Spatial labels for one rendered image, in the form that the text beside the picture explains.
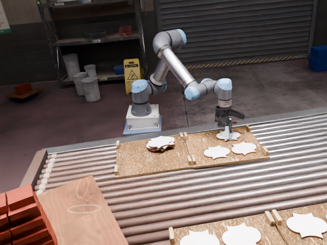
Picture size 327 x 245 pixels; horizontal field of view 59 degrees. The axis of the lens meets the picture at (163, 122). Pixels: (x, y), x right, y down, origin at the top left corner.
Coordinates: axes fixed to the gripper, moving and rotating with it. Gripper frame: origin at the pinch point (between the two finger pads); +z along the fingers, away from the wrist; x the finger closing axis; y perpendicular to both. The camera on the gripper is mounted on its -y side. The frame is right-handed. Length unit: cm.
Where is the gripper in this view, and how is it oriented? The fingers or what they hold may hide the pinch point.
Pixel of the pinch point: (228, 135)
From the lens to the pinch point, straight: 179.6
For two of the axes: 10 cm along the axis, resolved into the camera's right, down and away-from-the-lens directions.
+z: 1.0, 8.9, 4.5
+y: -9.9, 1.3, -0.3
